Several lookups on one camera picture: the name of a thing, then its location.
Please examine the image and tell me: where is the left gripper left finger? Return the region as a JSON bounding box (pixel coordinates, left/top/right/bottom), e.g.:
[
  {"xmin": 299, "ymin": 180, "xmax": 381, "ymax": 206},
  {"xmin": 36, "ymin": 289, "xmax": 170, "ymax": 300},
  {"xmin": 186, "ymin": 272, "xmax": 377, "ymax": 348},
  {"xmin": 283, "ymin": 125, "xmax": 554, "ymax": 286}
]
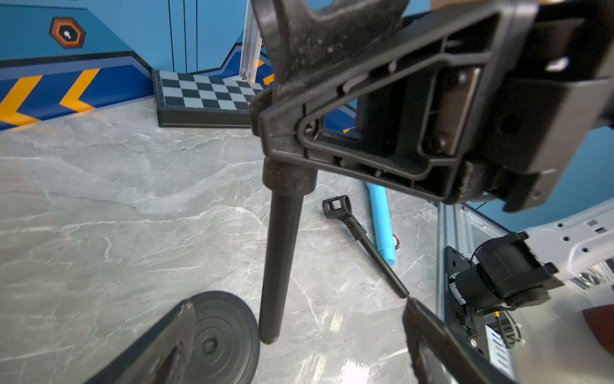
[{"xmin": 87, "ymin": 299, "xmax": 195, "ymax": 383}]

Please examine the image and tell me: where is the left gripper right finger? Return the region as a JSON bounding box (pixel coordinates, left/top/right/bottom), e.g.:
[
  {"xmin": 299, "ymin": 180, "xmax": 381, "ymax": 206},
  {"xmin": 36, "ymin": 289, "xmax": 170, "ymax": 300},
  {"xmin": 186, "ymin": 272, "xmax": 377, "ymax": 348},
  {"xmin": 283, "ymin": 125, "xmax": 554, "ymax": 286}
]
[{"xmin": 402, "ymin": 297, "xmax": 514, "ymax": 383}]

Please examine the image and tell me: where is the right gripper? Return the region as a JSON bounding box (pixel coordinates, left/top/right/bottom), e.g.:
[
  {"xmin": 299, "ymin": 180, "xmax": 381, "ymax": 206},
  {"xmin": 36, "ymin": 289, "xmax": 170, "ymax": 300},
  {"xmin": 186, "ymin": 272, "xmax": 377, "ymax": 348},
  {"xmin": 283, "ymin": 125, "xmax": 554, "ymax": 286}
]
[{"xmin": 478, "ymin": 1, "xmax": 613, "ymax": 213}]

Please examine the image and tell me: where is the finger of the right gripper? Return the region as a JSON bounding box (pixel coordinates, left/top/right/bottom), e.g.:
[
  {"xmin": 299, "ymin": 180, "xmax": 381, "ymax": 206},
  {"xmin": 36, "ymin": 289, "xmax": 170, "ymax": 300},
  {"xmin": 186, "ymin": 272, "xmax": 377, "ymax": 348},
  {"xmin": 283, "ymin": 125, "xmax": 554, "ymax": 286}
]
[{"xmin": 252, "ymin": 1, "xmax": 539, "ymax": 204}]

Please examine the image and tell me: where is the black round stand base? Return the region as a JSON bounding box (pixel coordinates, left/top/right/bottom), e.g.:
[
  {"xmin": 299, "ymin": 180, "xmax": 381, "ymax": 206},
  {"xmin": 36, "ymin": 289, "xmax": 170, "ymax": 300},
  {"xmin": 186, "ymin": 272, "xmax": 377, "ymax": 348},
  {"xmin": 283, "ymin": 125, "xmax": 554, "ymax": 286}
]
[{"xmin": 183, "ymin": 291, "xmax": 261, "ymax": 384}]

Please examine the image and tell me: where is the black mic clip pole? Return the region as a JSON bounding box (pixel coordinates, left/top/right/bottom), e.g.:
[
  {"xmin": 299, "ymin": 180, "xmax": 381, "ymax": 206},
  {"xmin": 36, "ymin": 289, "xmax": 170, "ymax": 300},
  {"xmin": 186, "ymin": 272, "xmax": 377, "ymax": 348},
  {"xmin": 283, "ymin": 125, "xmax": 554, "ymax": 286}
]
[
  {"xmin": 250, "ymin": 1, "xmax": 408, "ymax": 344},
  {"xmin": 322, "ymin": 195, "xmax": 409, "ymax": 299}
]

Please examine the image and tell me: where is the light blue tube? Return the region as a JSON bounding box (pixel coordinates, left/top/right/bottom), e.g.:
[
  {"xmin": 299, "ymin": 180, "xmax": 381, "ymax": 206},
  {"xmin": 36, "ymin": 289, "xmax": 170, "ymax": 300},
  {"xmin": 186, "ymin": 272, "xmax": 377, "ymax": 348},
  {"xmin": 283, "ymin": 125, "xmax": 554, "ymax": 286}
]
[{"xmin": 366, "ymin": 182, "xmax": 396, "ymax": 266}]

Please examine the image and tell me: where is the folded chess board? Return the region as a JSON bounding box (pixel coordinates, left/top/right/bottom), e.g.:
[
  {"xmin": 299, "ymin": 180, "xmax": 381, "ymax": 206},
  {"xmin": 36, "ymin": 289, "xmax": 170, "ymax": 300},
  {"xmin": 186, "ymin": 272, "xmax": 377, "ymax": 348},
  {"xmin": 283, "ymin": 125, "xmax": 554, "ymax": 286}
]
[{"xmin": 152, "ymin": 70, "xmax": 263, "ymax": 129}]

